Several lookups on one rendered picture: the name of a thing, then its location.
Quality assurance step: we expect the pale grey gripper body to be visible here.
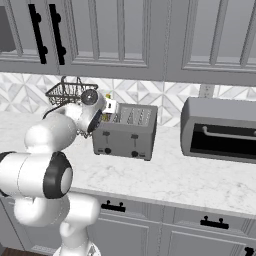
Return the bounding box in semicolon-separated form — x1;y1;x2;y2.
105;111;121;124

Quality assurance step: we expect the grey four-slot toaster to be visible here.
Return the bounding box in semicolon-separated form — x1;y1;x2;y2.
92;102;159;162

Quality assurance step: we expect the grey toaster oven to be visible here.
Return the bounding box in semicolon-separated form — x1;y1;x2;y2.
180;96;256;165

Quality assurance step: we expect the grey upper cupboard door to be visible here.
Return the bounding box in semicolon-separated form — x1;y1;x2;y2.
164;0;256;87
53;0;169;82
0;0;62;76

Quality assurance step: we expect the grey drawer front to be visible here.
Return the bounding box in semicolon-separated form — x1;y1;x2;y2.
163;205;256;238
95;194;167;224

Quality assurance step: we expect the black wire basket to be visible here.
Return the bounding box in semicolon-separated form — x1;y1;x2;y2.
44;75;100;108

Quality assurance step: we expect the short black drawer handle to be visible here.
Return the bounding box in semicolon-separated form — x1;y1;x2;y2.
199;215;230;230
100;200;127;213

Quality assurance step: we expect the white wall socket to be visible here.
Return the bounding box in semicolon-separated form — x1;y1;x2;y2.
199;83;216;99

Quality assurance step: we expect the long black cupboard handle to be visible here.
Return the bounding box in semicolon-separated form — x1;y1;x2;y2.
48;3;67;66
27;3;49;65

